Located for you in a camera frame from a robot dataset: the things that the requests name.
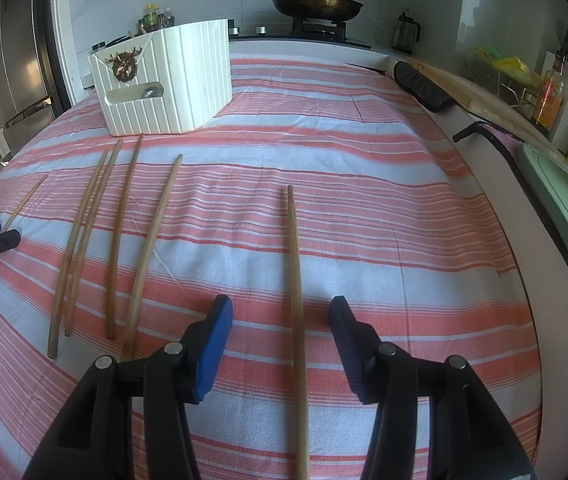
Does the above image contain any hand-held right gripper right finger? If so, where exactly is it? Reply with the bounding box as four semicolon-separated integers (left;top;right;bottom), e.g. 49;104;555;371
328;296;537;480

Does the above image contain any grey steel refrigerator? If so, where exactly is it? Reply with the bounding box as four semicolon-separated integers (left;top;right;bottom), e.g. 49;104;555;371
0;0;62;148

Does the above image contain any black gas stove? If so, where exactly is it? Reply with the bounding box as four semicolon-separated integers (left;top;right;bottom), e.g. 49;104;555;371
229;19;372;50

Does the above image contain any yellow plastic bag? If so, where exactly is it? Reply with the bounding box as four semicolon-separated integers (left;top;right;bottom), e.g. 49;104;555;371
476;49;535;86

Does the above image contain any wire dish rack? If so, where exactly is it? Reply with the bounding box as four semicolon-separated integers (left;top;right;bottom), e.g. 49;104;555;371
469;47;540;107

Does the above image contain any glass jug with dark handle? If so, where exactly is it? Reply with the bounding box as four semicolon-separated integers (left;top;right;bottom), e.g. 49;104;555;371
392;7;422;54

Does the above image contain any pink white striped tablecloth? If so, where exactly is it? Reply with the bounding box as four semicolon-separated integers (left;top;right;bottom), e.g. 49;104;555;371
0;52;545;480

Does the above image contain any black door frame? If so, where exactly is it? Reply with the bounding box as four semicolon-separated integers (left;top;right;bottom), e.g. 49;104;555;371
34;0;72;111

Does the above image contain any cooking oil bottle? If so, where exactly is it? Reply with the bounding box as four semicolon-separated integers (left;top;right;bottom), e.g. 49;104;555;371
531;57;565;133

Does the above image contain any wooden cutting board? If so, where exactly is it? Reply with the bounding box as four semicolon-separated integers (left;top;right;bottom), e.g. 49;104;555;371
406;56;565;161

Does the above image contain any wooden chopstick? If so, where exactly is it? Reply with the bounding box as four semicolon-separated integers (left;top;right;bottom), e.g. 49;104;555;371
286;185;311;480
65;139;123;337
121;155;183;362
47;150;109;359
1;175;48;233
105;134;144;340

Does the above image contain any cream ribbed utensil holder box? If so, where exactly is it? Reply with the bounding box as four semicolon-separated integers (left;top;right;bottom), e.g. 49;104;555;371
88;19;233;137

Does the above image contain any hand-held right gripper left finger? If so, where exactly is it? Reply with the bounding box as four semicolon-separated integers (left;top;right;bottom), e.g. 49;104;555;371
21;294;235;480

